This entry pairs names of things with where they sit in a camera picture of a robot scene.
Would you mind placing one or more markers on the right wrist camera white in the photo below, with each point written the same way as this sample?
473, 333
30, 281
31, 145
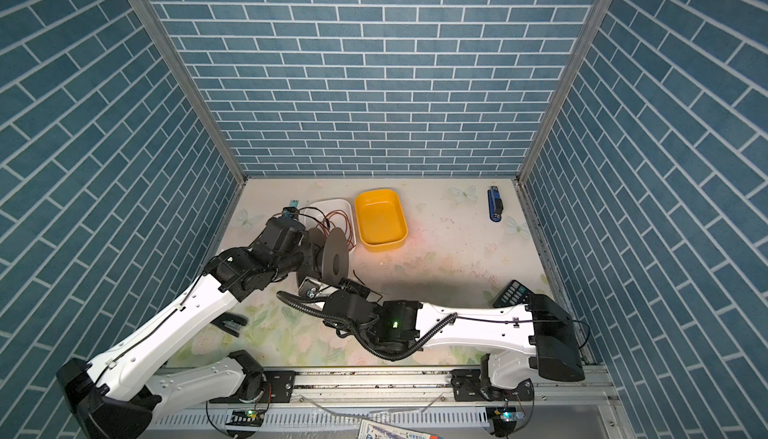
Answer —
312, 289

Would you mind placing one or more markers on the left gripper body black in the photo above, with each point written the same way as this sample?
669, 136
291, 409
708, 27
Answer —
287, 265

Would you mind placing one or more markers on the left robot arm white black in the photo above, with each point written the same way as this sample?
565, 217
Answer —
119, 393

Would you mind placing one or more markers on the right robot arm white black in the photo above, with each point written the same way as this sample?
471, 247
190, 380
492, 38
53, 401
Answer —
556, 344

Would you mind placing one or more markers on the yellow plastic tray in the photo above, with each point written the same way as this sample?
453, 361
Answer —
380, 220

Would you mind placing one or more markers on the blue stapler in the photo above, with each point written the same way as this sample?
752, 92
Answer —
495, 204

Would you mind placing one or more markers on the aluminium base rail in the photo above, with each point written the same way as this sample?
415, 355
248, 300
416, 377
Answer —
441, 400

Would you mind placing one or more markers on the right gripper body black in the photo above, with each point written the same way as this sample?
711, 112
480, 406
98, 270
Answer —
357, 286

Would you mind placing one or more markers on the green circuit board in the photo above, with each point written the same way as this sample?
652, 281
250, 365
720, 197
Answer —
504, 421
246, 418

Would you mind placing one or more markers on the left green circuit board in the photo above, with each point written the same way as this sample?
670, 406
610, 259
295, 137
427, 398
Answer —
246, 418

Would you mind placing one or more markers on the white plastic tray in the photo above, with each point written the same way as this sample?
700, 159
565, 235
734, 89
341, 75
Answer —
329, 214

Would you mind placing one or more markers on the right green circuit board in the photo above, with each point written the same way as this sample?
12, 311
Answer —
504, 421

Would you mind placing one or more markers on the black stapler on table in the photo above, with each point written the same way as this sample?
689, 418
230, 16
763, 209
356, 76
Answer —
230, 323

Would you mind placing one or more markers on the printed paper sheet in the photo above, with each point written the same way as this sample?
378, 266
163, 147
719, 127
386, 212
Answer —
374, 430

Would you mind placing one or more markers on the grey cable spool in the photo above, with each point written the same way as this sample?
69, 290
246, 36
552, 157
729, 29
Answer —
326, 257

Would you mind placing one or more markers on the black remote control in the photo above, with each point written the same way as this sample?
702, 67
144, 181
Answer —
513, 294

